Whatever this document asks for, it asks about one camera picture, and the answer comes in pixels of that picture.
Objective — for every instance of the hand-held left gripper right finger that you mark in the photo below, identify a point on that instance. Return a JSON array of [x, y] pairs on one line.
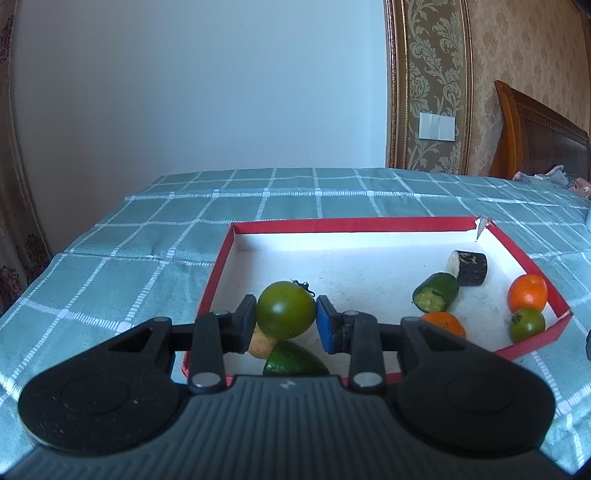
[[325, 325]]

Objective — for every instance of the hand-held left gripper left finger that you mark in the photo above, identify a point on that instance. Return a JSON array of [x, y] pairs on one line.
[[247, 325]]

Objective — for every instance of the small yellow potato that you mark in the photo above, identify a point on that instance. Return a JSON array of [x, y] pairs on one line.
[[261, 346]]

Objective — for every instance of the large green tomato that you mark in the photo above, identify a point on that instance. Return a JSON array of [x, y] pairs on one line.
[[286, 310]]

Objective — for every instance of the red cardboard box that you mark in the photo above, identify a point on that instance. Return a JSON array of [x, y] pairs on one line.
[[360, 272]]

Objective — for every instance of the green cucumber piece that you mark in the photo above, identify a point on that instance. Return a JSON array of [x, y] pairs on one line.
[[291, 360], [436, 291]]

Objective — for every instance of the orange mandarin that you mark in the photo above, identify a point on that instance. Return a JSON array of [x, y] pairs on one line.
[[527, 293], [445, 324]]

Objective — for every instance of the dark eggplant piece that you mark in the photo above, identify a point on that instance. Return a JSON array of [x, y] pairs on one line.
[[471, 267]]

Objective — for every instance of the small green tomato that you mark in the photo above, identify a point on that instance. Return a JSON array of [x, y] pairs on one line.
[[527, 325]]

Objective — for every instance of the teal checked bed sheet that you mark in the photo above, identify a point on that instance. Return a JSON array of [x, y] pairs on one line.
[[138, 258]]

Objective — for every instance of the beige patterned curtain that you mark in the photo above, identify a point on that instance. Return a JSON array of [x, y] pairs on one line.
[[16, 184]]

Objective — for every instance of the pile of clothes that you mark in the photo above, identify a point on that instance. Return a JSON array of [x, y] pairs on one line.
[[554, 177]]

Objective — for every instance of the wooden headboard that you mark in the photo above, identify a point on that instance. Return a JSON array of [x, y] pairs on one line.
[[540, 138]]

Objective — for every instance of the white light switch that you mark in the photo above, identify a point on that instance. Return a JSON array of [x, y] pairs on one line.
[[437, 125]]

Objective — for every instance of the gilt wall moulding frame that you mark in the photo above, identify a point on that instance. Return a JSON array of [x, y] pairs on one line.
[[392, 92]]

